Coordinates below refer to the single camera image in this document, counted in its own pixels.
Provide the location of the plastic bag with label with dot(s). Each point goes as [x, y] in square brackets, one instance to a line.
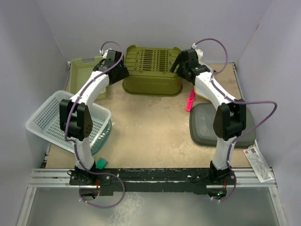
[258, 164]

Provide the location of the pink plastic clip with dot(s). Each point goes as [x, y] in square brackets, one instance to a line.
[190, 101]

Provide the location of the olive green plastic tub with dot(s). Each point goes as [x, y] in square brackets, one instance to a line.
[149, 70]

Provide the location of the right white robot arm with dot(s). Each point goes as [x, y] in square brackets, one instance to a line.
[230, 116]

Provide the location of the white perforated plastic basket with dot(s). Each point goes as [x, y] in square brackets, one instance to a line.
[45, 121]

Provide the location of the light green plastic basket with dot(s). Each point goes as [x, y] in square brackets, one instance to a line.
[80, 72]

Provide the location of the large grey plastic tub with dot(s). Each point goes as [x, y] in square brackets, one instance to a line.
[201, 127]

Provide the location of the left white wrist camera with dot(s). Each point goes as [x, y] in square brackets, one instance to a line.
[104, 53]

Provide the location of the teal transparent basket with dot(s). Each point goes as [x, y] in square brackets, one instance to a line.
[96, 147]

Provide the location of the white board yellow frame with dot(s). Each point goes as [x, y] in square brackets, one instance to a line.
[203, 86]

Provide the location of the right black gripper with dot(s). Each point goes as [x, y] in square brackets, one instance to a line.
[177, 62]

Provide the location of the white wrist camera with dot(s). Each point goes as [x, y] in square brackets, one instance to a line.
[104, 53]
[198, 51]

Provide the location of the teal green sponge block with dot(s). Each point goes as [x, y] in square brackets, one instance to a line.
[101, 163]

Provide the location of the aluminium frame rail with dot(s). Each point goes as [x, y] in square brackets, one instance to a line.
[50, 200]

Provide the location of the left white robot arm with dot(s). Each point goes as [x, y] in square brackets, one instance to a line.
[74, 113]

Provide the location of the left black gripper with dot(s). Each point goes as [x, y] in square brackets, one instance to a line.
[123, 75]

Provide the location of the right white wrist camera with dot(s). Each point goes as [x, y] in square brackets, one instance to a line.
[198, 51]

